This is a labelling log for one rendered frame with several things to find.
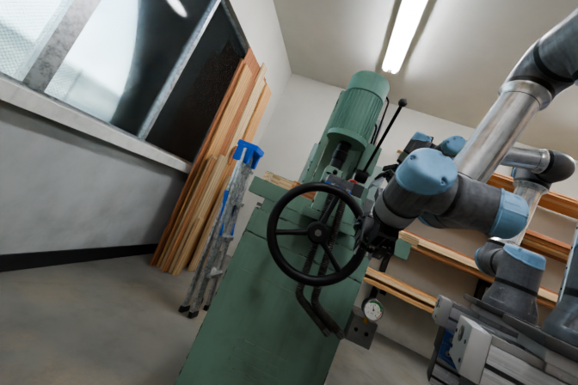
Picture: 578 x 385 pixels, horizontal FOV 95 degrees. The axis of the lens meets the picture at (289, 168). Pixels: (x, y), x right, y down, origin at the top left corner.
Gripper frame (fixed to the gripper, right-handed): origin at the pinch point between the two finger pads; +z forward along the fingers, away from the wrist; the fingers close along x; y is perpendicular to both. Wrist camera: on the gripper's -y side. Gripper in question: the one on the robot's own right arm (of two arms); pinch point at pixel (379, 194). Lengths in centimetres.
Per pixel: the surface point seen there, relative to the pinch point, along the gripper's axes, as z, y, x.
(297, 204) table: 5, 38, -44
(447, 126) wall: -53, -219, 141
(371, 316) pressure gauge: 18, 61, -12
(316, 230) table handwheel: -1, 59, -41
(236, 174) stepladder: 44, -44, -71
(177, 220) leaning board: 115, -65, -100
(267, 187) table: 5, 35, -56
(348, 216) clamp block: -3, 48, -30
